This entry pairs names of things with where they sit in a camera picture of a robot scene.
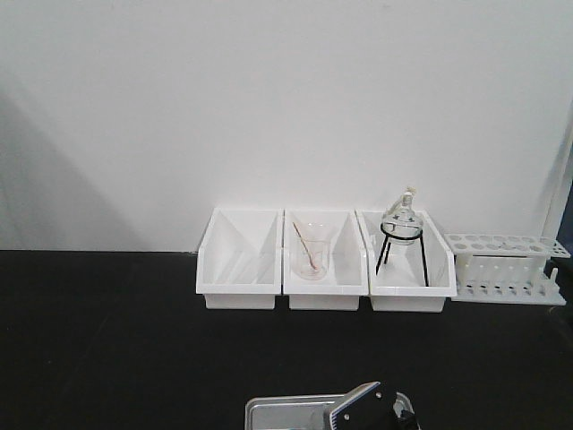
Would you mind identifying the round glass flask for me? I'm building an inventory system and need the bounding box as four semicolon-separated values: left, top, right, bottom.
381;187;423;245

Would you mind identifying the white storage bin middle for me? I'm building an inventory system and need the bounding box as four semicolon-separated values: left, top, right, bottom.
282;209;369;311

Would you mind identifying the white storage bin left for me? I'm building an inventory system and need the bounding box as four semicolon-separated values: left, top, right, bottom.
196;208;284;310

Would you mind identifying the white gooseneck lab faucet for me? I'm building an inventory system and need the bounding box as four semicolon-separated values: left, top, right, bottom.
542;127;572;239

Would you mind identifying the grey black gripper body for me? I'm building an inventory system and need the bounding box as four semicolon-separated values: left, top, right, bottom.
325;381;420;429

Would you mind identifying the white test tube rack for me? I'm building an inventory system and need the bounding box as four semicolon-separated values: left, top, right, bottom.
445;233;570;306

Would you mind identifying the silver metal tray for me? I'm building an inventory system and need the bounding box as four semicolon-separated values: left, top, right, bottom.
244;393;345;429

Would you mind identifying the white storage bin right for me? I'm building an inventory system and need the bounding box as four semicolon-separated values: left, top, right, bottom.
355;210;457;313

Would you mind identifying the clear beaker in bin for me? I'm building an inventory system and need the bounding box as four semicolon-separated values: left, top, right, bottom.
292;221;334;281

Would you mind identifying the white storage bin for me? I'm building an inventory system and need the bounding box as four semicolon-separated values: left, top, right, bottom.
282;209;369;311
355;210;457;313
196;208;284;310

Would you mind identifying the wooden stirring stick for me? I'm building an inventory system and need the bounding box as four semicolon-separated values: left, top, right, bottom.
293;222;320;273

